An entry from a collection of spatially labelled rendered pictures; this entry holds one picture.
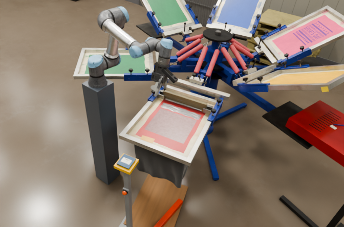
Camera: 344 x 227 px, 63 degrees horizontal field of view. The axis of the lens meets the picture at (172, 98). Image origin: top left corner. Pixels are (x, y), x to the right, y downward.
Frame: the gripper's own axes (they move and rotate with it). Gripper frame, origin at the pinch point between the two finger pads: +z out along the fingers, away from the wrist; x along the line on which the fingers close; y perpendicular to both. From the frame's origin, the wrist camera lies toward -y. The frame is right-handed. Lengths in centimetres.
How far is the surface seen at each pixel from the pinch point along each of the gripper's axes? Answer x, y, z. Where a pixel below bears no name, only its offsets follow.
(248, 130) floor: -194, -59, 91
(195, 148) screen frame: -19, -27, 40
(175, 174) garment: -24, -16, 72
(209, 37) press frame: -123, 5, -26
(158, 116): -42, 14, 37
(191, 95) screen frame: -77, -1, 23
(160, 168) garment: -23, -2, 72
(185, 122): -45, -9, 36
